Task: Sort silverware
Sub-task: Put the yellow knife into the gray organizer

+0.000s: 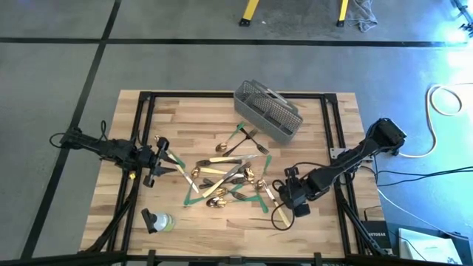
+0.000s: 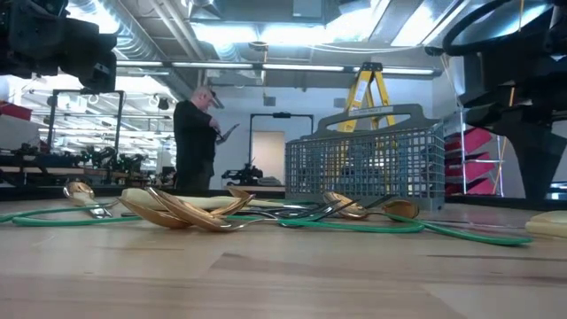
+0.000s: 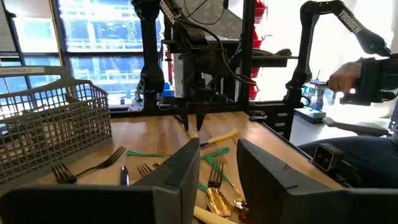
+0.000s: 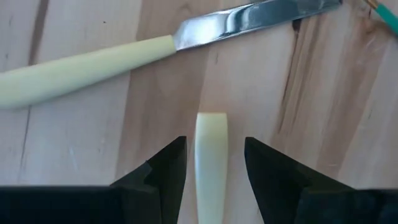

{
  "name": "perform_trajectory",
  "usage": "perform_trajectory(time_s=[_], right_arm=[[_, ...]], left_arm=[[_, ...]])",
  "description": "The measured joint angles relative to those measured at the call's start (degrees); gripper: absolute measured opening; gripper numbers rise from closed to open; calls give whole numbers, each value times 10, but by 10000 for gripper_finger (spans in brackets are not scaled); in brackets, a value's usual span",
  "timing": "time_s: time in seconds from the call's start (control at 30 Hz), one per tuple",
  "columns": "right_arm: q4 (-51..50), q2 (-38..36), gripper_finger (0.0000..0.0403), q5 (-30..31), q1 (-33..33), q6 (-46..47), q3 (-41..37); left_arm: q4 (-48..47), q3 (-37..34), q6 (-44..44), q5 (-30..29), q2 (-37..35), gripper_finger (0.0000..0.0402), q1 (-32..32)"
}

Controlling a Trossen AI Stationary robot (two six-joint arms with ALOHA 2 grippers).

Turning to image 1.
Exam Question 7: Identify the grey cloth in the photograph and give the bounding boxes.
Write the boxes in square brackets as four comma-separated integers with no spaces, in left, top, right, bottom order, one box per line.
[346,0,378,33]

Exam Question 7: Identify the clear spray bottle black cap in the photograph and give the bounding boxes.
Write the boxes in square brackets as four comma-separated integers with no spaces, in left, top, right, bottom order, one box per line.
[140,208,177,235]

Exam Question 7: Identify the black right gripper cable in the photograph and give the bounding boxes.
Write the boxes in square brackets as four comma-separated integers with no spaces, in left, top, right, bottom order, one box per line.
[270,162,322,231]

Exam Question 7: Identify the silver mounting plate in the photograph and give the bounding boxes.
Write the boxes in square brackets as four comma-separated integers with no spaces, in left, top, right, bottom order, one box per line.
[330,146,373,164]

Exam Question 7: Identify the black network switch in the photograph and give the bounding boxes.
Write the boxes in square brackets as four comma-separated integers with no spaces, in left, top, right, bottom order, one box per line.
[360,219,392,252]

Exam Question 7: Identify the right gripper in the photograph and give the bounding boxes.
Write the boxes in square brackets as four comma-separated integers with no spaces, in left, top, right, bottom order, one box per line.
[277,166,326,219]

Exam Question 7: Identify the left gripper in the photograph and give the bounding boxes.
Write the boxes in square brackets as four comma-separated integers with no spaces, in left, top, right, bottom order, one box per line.
[137,136,179,188]

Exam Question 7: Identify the black floor cables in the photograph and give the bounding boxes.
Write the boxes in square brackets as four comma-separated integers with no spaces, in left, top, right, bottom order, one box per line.
[372,165,473,188]

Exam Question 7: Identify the cream coiled floor cable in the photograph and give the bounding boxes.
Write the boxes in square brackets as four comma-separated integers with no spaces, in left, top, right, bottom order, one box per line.
[398,83,473,160]

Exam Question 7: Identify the white cardboard box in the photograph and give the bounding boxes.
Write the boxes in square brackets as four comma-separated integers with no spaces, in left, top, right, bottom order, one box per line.
[398,228,463,265]

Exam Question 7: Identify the grey mesh cutlery basket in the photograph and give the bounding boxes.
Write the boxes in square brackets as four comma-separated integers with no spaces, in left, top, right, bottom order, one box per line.
[233,79,304,146]

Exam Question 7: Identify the black tripod stand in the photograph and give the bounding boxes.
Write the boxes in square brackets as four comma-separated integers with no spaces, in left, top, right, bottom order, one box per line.
[449,0,473,35]

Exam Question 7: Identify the yellow stepladder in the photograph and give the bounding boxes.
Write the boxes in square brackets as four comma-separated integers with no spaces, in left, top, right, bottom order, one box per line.
[238,0,350,28]

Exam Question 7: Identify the pile of gold cutlery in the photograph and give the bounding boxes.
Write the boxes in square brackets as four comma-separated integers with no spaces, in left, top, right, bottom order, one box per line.
[79,90,391,266]

